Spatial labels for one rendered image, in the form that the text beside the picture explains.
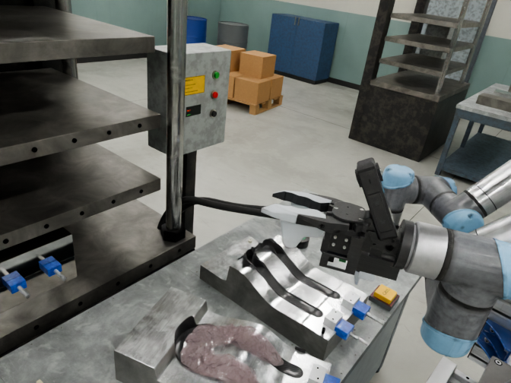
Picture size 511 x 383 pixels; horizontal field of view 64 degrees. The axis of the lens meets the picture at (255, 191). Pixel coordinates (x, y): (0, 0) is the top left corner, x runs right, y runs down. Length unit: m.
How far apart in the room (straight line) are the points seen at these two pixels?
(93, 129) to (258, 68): 4.78
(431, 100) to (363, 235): 4.50
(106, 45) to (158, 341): 0.84
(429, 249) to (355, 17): 7.78
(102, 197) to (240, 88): 4.60
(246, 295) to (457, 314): 0.80
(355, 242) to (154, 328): 0.70
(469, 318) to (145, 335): 0.78
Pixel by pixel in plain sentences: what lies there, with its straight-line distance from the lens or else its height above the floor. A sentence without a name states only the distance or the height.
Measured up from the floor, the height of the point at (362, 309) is 0.90.
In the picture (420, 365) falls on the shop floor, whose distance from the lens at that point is 2.55.
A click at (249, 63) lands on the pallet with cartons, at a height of 0.62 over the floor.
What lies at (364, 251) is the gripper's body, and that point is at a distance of 0.62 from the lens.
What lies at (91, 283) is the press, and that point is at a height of 0.78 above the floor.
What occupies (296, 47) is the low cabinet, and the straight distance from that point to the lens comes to 8.26.
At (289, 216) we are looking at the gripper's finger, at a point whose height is 1.46.
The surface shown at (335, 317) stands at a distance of 1.24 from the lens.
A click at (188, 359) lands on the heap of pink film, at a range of 1.12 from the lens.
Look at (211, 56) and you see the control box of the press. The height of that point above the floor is 1.45.
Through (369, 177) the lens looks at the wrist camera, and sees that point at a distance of 0.57.
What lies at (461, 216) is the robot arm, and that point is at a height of 1.33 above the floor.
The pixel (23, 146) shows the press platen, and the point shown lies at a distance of 1.26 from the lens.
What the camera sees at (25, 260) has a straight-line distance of 1.40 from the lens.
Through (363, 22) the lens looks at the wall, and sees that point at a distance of 8.21.
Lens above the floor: 1.76
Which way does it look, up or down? 28 degrees down
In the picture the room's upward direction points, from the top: 7 degrees clockwise
